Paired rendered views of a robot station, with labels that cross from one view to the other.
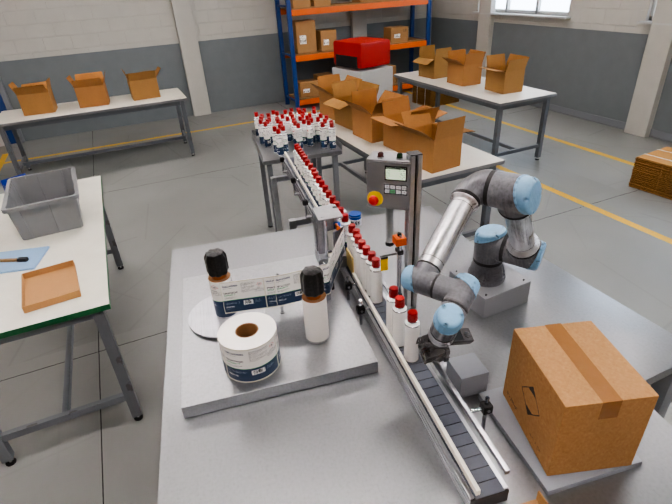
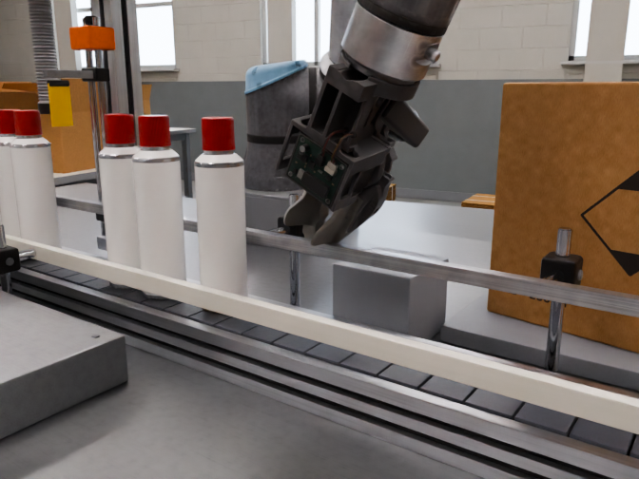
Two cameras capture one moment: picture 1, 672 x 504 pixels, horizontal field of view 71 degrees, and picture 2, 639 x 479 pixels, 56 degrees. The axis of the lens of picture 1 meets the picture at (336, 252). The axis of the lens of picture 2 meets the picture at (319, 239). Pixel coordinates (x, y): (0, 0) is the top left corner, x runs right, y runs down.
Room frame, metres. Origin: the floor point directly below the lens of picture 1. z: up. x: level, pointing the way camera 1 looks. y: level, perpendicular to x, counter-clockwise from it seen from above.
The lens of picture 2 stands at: (0.70, 0.10, 1.11)
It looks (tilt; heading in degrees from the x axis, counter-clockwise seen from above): 14 degrees down; 319
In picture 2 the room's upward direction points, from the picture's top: straight up
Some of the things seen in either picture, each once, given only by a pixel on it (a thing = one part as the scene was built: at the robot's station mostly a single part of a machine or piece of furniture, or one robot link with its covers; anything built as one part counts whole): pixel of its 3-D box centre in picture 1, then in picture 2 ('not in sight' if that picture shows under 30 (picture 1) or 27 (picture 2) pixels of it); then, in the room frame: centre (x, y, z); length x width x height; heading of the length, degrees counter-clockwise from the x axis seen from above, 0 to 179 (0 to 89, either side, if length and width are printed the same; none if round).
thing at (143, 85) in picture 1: (144, 82); not in sight; (6.61, 2.38, 0.97); 0.48 x 0.47 x 0.37; 25
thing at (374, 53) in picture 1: (362, 83); not in sight; (7.47, -0.56, 0.61); 0.70 x 0.60 x 1.22; 34
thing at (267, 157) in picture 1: (298, 189); not in sight; (3.85, 0.29, 0.46); 0.72 x 0.62 x 0.93; 13
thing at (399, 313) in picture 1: (399, 321); (159, 207); (1.33, -0.21, 0.98); 0.05 x 0.05 x 0.20
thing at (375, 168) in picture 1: (391, 180); not in sight; (1.66, -0.22, 1.38); 0.17 x 0.10 x 0.19; 69
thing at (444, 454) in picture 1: (380, 314); (67, 280); (1.53, -0.17, 0.85); 1.65 x 0.11 x 0.05; 13
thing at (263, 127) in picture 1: (291, 126); not in sight; (3.96, 0.30, 0.98); 0.57 x 0.46 x 0.21; 103
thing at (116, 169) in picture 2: (393, 310); (125, 201); (1.39, -0.20, 0.98); 0.05 x 0.05 x 0.20
